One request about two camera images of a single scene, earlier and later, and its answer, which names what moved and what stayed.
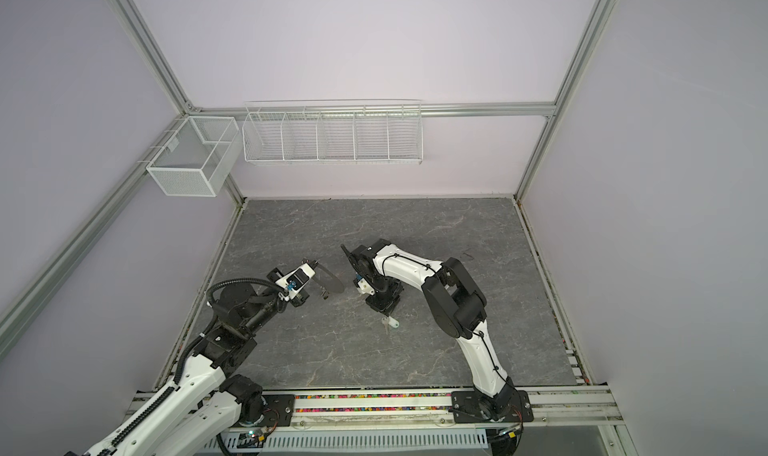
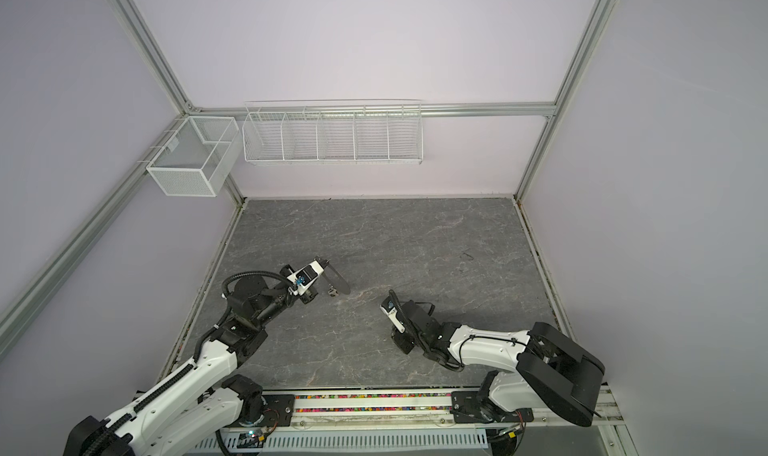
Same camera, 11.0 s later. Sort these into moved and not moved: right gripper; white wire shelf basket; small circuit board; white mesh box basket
Moved: right gripper
Not moved: white mesh box basket; white wire shelf basket; small circuit board
